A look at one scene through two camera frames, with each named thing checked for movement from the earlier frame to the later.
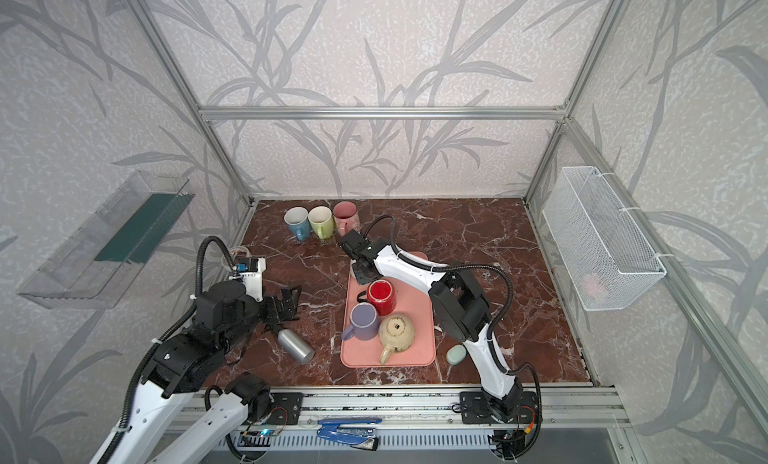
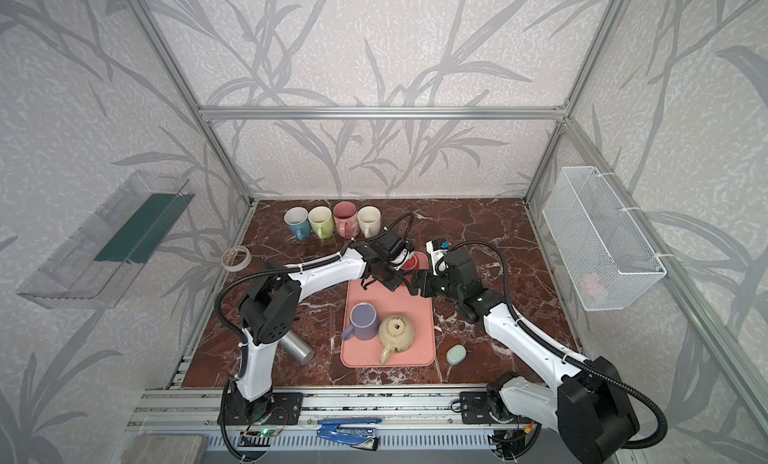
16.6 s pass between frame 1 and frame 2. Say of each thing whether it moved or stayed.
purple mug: stayed
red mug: moved
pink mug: stayed
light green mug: stayed
